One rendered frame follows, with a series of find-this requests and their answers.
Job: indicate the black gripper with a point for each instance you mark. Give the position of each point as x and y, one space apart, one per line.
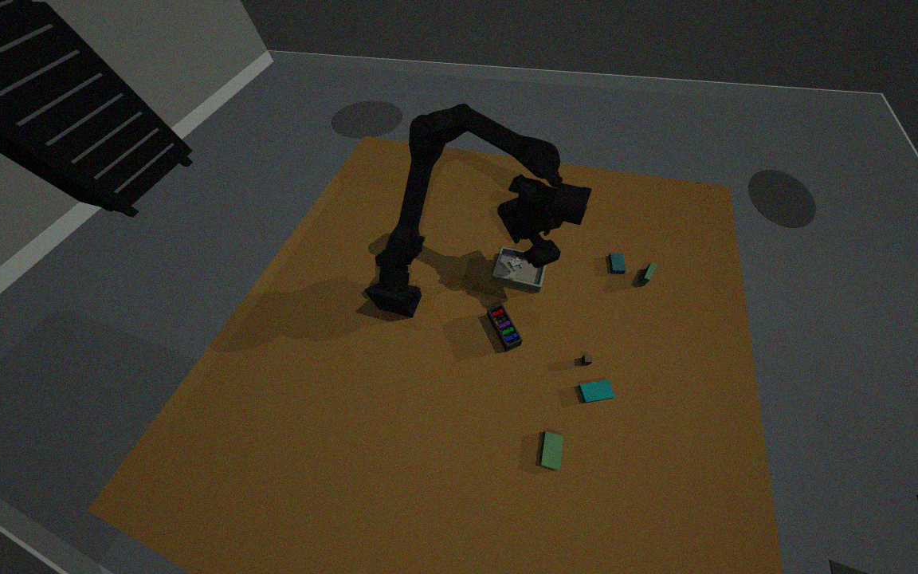
519 227

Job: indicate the green rectangular block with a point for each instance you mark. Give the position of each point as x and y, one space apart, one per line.
647 274
551 450

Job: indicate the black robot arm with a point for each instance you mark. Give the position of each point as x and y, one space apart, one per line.
428 136

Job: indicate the blue rectangular block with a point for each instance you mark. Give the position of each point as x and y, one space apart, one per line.
617 263

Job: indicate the teal flat rectangular block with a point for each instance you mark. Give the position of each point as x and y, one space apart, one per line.
596 391

